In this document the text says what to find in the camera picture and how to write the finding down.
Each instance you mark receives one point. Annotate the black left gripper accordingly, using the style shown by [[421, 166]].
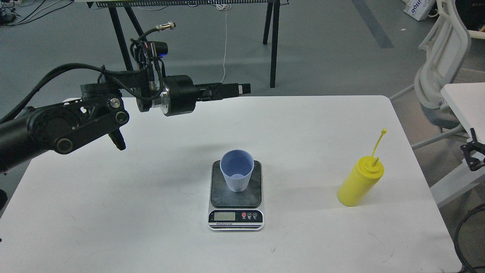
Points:
[[179, 95]]

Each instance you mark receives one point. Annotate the blue plastic cup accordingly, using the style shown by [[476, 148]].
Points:
[[237, 167]]

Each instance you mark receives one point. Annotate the yellow squeeze bottle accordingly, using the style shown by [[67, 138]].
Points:
[[366, 172]]

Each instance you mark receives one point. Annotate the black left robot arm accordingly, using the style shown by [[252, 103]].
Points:
[[27, 132]]

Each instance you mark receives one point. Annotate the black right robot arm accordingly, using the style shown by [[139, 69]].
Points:
[[474, 164]]

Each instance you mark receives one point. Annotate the digital kitchen scale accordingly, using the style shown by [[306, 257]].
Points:
[[236, 211]]

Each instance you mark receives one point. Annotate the white cardboard box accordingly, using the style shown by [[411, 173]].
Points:
[[418, 9]]

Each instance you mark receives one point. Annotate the white office chair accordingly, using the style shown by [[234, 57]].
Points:
[[446, 46]]

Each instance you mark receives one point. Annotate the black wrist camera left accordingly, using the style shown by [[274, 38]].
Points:
[[144, 52]]

